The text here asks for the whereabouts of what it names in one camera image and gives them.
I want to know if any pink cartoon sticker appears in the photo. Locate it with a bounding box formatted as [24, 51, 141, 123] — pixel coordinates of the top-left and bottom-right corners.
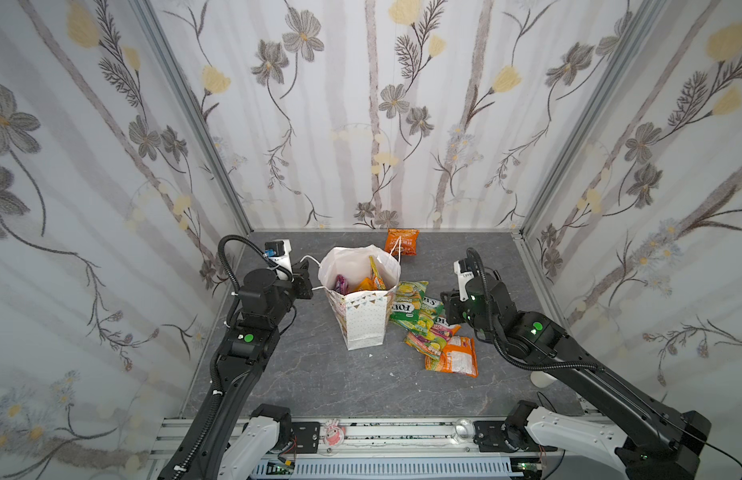
[324, 419, 346, 448]

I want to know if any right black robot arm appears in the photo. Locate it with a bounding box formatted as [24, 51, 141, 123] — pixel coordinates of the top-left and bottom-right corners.
[441, 248, 711, 479]

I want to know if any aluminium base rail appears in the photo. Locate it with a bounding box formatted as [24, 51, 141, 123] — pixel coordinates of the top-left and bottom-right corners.
[145, 416, 642, 460]

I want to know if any pink Fox's candy bag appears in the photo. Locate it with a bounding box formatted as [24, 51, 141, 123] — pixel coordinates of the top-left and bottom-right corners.
[404, 323, 461, 360]

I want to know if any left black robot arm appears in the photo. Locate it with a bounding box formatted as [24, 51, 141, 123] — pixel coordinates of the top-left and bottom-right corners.
[158, 234, 313, 479]

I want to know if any green Fox's candy bag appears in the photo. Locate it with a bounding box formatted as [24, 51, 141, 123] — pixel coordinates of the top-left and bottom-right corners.
[389, 281, 444, 335]

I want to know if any orange chip bag by wall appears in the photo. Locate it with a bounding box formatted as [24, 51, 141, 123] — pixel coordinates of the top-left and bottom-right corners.
[384, 228, 420, 257]

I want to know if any purple candy bag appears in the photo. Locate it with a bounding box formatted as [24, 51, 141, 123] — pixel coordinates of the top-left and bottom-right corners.
[333, 274, 350, 296]

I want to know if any white paper bag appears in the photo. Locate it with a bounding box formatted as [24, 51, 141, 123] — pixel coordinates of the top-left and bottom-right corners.
[315, 245, 402, 351]

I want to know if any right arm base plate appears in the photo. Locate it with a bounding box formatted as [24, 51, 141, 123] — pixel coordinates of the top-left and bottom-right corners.
[473, 420, 542, 453]

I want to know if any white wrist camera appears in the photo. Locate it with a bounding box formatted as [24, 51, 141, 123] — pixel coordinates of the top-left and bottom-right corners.
[454, 258, 474, 302]
[264, 239, 293, 281]

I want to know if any yellow mango candy bag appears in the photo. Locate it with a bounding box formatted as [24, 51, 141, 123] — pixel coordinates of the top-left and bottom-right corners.
[354, 277, 385, 292]

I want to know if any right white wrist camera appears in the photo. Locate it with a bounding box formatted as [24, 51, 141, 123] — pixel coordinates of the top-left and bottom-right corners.
[454, 258, 474, 302]

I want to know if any white vented cable tray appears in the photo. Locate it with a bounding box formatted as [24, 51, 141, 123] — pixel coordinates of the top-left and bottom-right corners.
[249, 457, 524, 479]

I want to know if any orange snack bag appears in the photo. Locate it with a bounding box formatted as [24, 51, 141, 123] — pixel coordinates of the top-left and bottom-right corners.
[425, 336, 479, 378]
[369, 256, 387, 291]

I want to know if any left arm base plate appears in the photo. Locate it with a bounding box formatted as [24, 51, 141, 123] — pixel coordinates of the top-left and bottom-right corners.
[274, 421, 321, 455]

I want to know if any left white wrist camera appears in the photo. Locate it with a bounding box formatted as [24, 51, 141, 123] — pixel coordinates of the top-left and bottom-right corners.
[264, 239, 293, 281]

